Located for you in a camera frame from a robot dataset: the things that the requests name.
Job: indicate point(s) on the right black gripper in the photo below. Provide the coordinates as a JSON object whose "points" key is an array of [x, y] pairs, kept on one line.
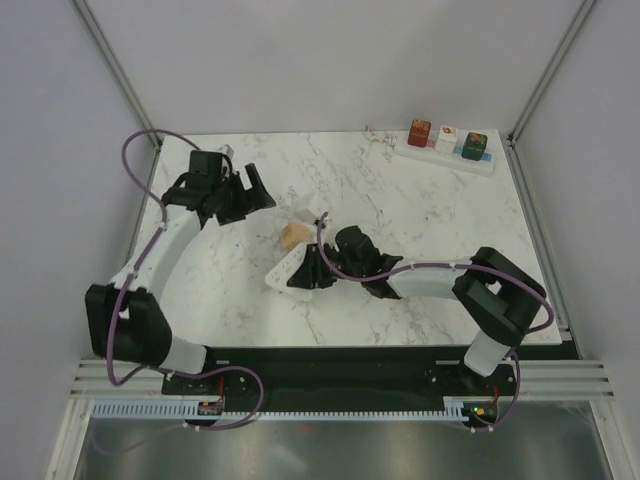
{"points": [[312, 272]]}

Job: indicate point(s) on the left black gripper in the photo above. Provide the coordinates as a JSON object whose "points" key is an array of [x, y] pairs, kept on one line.
{"points": [[251, 201]]}

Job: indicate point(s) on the beige cube plug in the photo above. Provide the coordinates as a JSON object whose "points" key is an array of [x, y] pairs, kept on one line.
{"points": [[294, 234]]}

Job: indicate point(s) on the white cube plug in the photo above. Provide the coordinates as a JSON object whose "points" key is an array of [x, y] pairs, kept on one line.
{"points": [[446, 139]]}

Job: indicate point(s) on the green cube plug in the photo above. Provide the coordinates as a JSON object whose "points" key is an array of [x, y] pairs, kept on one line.
{"points": [[474, 146]]}

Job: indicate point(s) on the white cube socket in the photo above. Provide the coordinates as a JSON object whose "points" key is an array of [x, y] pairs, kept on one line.
{"points": [[309, 207]]}

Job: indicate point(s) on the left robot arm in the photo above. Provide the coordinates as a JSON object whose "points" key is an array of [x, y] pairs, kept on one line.
{"points": [[125, 319]]}

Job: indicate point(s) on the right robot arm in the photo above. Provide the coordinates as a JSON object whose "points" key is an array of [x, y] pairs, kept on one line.
{"points": [[505, 303]]}

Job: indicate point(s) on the red cube plug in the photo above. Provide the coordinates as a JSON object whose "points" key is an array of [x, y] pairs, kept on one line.
{"points": [[419, 133]]}

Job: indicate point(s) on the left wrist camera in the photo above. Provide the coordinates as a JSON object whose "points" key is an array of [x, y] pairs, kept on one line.
{"points": [[227, 150]]}

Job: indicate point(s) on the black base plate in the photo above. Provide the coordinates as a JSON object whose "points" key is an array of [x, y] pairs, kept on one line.
{"points": [[333, 378]]}

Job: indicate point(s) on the white cable duct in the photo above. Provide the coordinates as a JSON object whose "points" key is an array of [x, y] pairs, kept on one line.
{"points": [[196, 410]]}

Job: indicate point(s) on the aluminium frame rail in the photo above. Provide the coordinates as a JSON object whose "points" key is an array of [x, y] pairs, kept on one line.
{"points": [[541, 380]]}

